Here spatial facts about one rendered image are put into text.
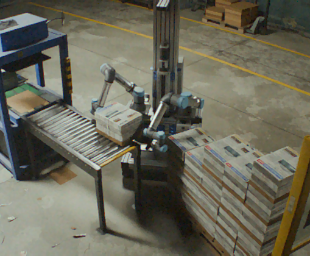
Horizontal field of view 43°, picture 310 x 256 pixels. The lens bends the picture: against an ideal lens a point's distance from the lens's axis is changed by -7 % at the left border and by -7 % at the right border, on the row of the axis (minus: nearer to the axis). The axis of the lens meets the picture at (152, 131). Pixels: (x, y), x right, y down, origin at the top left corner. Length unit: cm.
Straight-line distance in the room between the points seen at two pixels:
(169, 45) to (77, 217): 203
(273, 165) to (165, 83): 183
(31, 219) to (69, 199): 50
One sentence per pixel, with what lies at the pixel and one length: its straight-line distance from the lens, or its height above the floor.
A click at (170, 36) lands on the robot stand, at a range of 427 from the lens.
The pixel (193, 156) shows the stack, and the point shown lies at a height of 83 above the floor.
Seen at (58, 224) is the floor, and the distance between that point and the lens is 435.
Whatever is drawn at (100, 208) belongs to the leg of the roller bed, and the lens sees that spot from 398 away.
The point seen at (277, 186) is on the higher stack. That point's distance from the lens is 293.
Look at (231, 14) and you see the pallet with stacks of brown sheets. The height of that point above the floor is 38.
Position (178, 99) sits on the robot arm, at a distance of 390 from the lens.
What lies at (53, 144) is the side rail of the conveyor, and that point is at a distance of 416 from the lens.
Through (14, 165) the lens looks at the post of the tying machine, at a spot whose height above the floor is 22.
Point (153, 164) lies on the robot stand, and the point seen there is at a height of 23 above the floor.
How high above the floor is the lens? 303
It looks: 32 degrees down
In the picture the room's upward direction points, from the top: 1 degrees clockwise
